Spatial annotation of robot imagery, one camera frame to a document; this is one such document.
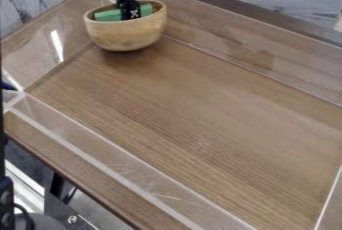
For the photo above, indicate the black table leg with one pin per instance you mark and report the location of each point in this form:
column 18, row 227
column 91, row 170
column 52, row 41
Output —
column 56, row 185

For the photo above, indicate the clear acrylic tray wall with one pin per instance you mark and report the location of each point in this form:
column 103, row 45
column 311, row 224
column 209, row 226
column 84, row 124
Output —
column 209, row 132

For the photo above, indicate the black metal base plate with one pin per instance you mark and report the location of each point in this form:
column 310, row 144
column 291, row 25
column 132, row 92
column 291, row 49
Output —
column 64, row 214

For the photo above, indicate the green rectangular block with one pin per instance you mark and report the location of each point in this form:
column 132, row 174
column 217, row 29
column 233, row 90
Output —
column 113, row 15

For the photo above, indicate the light brown wooden bowl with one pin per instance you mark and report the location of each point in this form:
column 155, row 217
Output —
column 127, row 35

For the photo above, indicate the blue object at edge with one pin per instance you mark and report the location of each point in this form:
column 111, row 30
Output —
column 8, row 86

